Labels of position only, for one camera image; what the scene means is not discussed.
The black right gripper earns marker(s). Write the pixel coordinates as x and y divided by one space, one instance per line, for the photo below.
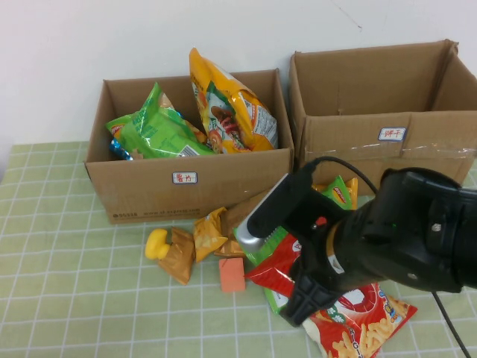
313 231

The red shrimp chips bag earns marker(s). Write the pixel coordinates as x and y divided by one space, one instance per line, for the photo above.
372 324

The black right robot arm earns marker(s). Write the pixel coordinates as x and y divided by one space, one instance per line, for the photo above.
410 231

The long brown snack packet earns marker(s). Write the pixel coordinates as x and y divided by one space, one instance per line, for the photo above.
238 216

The yellow-orange snack bag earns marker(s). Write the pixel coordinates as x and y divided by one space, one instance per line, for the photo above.
352 190

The small brown snack packet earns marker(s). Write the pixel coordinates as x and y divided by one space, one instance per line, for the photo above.
179 261

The blue dotted snack bag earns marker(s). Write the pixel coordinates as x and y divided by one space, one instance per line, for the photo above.
117 147

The orange foam cube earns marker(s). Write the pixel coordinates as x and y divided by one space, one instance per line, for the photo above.
232 275

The large green chips bag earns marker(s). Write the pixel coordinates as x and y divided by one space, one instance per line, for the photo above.
337 194

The small yellow chips packet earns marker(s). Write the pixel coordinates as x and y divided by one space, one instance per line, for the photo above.
206 235

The taped cardboard box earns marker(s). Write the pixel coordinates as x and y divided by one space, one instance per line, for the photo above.
354 149

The white label with red writing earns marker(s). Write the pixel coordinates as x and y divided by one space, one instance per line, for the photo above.
184 178
392 134

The cardboard box with printed text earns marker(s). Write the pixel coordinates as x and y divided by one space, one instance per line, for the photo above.
149 194

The green checkered tablecloth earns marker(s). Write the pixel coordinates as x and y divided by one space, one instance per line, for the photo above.
74 298

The yellow chips bag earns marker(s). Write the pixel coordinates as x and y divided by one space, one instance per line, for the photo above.
223 85

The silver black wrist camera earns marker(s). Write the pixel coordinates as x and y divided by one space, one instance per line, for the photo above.
261 203

